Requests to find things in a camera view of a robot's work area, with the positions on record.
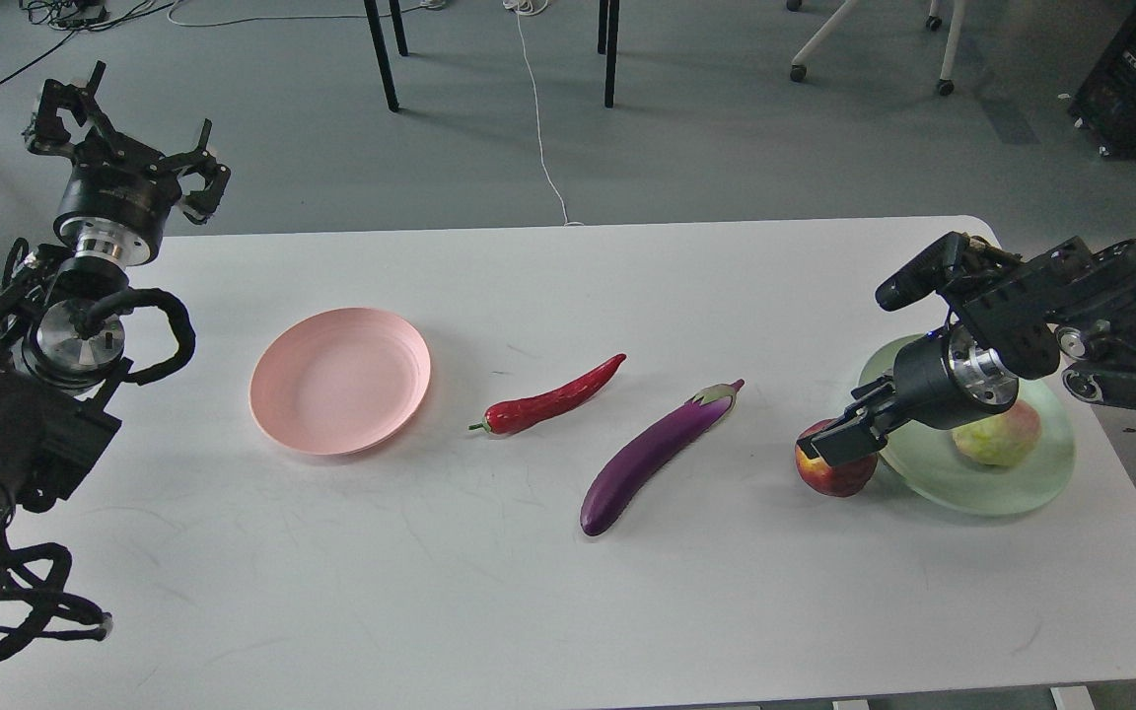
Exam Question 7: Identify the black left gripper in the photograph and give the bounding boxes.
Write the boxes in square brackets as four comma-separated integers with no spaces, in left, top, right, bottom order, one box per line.
[24,60,233,268]

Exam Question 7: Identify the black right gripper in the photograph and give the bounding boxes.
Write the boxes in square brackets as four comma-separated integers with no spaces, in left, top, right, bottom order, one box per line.
[795,326,1020,467]

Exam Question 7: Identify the red pomegranate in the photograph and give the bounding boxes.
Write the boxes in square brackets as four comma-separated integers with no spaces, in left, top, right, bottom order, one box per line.
[794,446,880,498]

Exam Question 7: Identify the green yellow guava fruit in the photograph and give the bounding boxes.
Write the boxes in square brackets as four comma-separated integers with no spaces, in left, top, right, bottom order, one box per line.
[951,400,1044,467]

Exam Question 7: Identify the purple eggplant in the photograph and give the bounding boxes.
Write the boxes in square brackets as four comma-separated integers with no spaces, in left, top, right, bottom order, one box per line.
[580,379,746,536]

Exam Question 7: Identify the red chili pepper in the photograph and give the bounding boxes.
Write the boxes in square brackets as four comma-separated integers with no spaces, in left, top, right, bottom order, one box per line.
[467,352,627,436]

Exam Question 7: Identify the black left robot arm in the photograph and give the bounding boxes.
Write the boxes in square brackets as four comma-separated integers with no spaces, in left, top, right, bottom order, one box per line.
[0,62,231,662]

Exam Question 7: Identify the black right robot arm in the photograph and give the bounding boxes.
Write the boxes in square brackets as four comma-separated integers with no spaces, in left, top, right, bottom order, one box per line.
[797,231,1136,466]

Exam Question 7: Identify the green plate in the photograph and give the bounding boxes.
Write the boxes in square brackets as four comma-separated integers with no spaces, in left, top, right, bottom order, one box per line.
[880,381,1076,517]

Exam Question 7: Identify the black table leg left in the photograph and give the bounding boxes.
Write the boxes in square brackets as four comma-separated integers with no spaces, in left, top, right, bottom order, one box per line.
[362,0,409,112]

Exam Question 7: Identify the black table leg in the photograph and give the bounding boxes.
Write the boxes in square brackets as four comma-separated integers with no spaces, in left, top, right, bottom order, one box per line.
[362,0,409,112]
[598,0,619,108]

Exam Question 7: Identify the pink plate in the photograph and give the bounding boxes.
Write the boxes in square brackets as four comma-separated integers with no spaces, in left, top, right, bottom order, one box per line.
[248,309,432,456]

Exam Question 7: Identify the white chair base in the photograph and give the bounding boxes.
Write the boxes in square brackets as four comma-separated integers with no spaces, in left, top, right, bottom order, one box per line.
[786,1,972,98]

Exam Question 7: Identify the black table leg right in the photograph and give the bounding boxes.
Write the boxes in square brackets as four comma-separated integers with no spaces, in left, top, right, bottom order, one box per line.
[598,0,619,108]

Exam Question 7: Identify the black cables on floor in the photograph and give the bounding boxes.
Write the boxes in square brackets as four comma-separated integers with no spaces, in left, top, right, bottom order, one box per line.
[0,0,184,119]

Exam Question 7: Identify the white cable on floor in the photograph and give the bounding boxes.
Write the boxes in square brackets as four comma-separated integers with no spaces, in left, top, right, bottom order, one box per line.
[501,0,586,228]

